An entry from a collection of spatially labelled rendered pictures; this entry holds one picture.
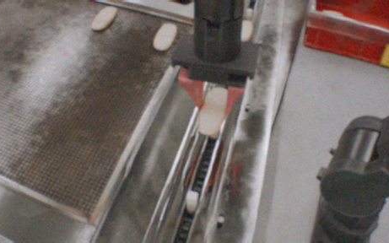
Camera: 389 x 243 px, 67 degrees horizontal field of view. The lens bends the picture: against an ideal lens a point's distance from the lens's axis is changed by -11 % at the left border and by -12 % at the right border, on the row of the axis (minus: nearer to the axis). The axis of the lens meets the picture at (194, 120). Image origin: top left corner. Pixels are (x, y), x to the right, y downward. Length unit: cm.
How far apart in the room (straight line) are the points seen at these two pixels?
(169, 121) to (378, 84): 48
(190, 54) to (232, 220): 22
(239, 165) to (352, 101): 33
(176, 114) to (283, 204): 26
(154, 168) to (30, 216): 21
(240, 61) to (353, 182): 19
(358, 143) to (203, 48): 21
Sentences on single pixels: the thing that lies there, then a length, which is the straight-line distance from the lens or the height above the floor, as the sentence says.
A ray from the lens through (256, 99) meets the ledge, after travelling 59.
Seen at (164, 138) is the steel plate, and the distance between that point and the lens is 57.
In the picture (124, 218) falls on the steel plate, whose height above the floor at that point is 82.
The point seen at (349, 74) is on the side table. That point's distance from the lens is 80.
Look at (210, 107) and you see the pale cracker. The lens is 47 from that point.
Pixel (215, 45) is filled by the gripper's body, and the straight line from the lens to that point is 38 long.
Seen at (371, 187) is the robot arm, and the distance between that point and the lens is 37.
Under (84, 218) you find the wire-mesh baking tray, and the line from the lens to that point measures 41.
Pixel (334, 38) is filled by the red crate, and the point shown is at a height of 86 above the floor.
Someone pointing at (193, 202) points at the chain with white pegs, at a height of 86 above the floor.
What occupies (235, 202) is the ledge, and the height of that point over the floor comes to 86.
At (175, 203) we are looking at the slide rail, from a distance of 46.
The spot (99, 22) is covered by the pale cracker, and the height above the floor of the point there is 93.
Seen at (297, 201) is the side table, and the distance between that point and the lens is 52.
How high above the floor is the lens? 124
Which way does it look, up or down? 45 degrees down
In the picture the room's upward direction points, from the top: straight up
